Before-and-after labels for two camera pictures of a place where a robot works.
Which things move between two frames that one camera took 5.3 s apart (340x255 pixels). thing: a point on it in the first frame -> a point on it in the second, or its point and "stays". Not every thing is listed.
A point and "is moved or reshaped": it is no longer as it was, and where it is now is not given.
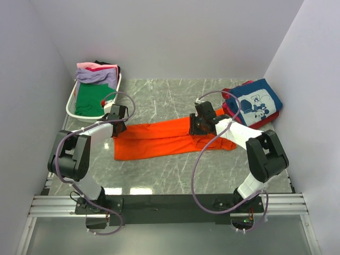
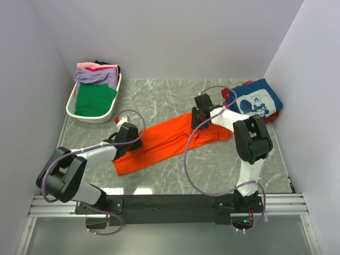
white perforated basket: [70, 104] stays
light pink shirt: [94, 65] stays
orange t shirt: [166, 138] is moved or reshaped
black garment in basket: [102, 63] stays
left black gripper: [124, 127] -> [137, 144]
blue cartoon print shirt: [257, 101] stays
